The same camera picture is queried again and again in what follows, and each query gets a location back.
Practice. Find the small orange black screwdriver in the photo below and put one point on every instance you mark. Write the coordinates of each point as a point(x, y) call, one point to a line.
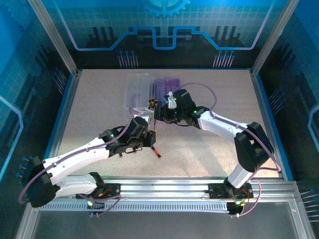
point(156, 152)

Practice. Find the purple tool box clear lid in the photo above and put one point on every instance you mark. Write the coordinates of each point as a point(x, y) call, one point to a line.
point(172, 83)

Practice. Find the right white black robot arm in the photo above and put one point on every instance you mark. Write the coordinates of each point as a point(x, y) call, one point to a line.
point(219, 124)

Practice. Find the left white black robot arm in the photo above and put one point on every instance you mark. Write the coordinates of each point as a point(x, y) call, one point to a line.
point(79, 154)

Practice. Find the small black connector board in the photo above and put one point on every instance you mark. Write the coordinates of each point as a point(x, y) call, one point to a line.
point(235, 207)
point(92, 204)

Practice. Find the aluminium framed grey panel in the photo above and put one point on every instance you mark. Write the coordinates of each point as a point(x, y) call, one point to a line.
point(162, 224)

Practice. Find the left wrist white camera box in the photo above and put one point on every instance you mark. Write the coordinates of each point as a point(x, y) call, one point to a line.
point(149, 120)

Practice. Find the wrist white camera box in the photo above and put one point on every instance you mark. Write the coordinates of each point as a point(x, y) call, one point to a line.
point(149, 120)
point(170, 102)

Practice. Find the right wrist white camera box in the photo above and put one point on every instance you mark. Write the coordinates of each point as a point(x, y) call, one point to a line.
point(170, 102)

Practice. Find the aluminium mounting rail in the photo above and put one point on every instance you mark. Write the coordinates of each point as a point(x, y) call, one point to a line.
point(162, 186)

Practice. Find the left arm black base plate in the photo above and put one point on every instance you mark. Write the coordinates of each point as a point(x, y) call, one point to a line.
point(114, 191)

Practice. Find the aluminium table side rail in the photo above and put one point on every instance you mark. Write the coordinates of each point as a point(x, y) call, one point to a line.
point(70, 99)
point(261, 99)

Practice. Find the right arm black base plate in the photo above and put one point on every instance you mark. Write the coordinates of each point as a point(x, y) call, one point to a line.
point(216, 190)

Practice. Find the aluminium frame post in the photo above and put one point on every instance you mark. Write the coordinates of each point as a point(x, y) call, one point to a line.
point(273, 37)
point(55, 37)

